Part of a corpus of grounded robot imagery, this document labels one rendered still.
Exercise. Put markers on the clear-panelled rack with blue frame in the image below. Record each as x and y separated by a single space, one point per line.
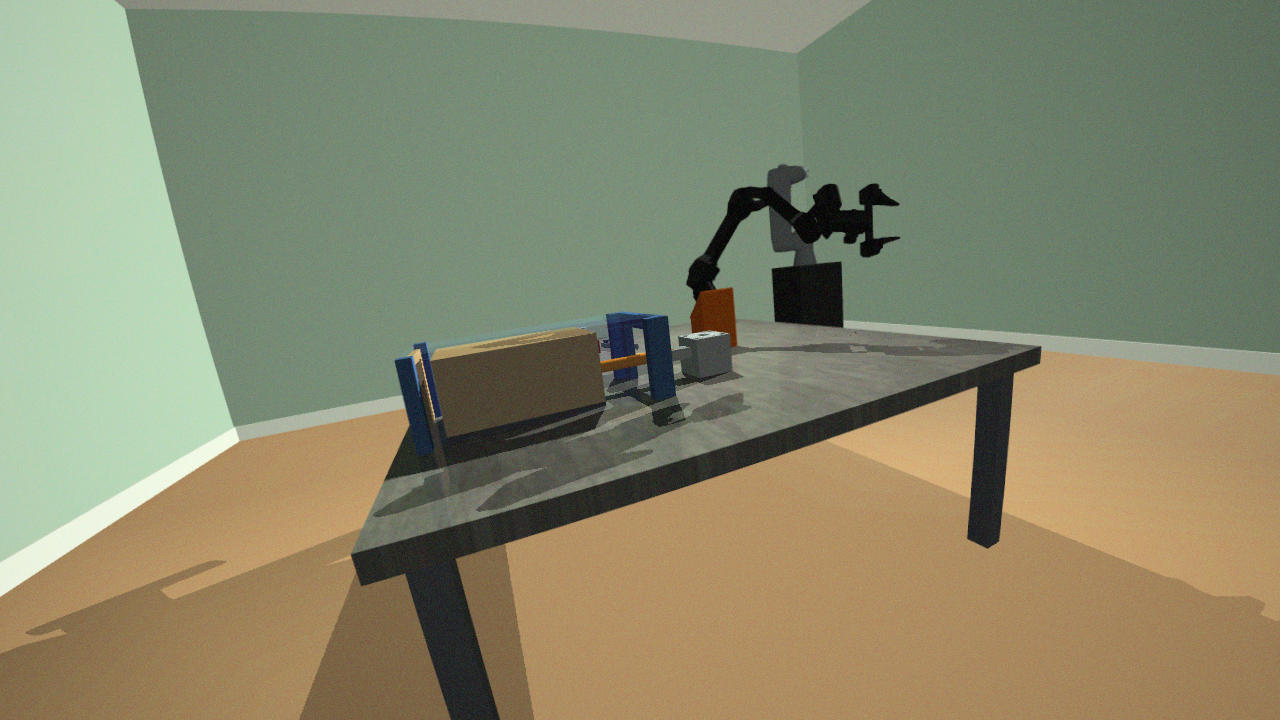
468 387

